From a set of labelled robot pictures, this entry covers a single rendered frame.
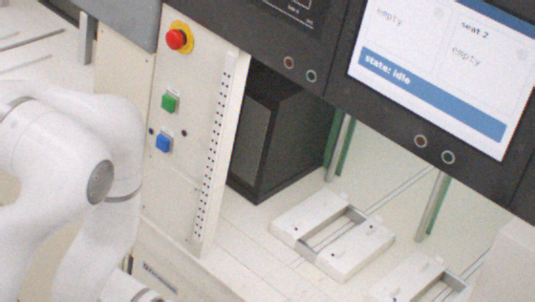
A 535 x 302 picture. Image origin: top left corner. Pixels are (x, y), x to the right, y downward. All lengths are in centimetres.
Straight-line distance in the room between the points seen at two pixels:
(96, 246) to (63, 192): 32
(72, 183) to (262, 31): 56
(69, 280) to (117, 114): 32
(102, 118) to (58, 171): 16
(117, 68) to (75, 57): 70
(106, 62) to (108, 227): 59
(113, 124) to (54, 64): 129
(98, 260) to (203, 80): 45
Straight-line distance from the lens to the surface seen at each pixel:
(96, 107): 117
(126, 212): 131
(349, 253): 191
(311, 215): 198
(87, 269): 136
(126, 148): 121
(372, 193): 215
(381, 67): 134
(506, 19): 122
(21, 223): 108
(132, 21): 171
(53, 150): 105
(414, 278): 191
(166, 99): 170
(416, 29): 129
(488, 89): 126
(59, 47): 254
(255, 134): 192
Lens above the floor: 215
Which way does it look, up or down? 34 degrees down
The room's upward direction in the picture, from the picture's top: 12 degrees clockwise
